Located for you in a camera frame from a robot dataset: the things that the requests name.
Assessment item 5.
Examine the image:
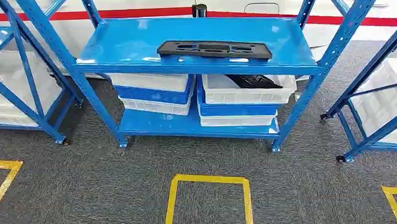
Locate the black plastic part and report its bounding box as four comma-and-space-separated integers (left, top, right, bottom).
225, 72, 283, 91

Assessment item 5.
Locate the black cylinder with antenna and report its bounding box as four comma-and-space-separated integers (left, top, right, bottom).
191, 0, 208, 18

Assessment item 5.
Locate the black plastic panel with cutouts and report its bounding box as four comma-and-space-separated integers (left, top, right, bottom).
157, 37, 273, 65

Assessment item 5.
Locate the blue plastic crate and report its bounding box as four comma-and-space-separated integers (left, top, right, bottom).
196, 73, 282, 119
113, 75, 197, 108

